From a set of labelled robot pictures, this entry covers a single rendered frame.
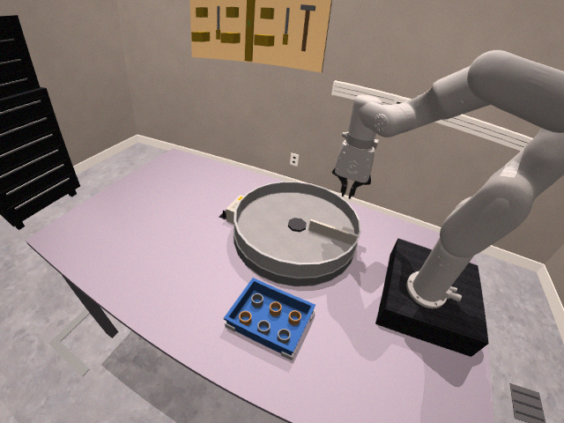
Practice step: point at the grey metal bushing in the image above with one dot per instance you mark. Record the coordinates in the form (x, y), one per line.
(263, 323)
(254, 297)
(283, 331)

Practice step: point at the blue shallow tray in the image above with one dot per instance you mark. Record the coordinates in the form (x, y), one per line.
(270, 294)

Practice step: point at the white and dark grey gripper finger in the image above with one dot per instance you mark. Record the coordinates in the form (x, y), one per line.
(356, 185)
(343, 182)

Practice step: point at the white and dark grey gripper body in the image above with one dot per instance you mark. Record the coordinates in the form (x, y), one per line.
(354, 164)

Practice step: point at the bronze bushing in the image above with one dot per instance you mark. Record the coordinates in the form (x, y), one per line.
(294, 313)
(245, 313)
(275, 305)

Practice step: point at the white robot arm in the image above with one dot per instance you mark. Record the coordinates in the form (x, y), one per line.
(529, 90)

